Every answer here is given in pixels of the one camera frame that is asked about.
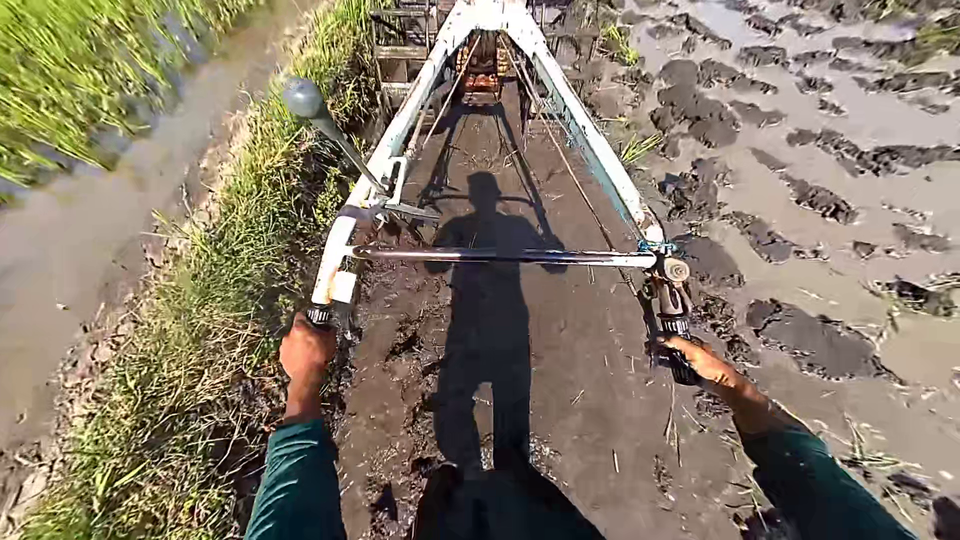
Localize lever with grey ball knob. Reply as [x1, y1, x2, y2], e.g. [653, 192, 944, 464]
[282, 76, 441, 223]

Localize thin rusty control rod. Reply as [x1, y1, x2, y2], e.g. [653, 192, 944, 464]
[499, 33, 618, 252]

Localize strip of bank grass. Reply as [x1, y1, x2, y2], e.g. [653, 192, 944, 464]
[18, 0, 399, 540]

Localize person's left forearm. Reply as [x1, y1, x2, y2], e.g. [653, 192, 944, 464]
[243, 375, 348, 540]

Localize person's legs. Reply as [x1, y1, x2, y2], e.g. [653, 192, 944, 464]
[411, 448, 607, 540]

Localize green rice plants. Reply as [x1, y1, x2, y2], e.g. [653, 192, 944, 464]
[0, 0, 265, 205]

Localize rusty red machine part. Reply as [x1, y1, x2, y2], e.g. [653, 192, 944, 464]
[458, 31, 502, 95]

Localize thin control cable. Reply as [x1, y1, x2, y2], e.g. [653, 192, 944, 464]
[408, 35, 482, 160]

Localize metal cage wheel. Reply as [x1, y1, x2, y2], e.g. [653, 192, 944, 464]
[369, 0, 456, 120]
[520, 0, 603, 123]

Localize white two-handled tractor frame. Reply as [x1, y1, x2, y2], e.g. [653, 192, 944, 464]
[306, 0, 704, 387]

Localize person's right forearm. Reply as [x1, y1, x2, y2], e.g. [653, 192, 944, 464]
[716, 372, 918, 540]

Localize person's left hand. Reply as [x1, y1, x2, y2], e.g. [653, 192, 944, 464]
[279, 311, 337, 384]

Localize person's right hand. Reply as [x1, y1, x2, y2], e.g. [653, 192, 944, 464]
[659, 334, 747, 398]

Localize small green grass tuft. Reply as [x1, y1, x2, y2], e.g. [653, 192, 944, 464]
[618, 132, 664, 167]

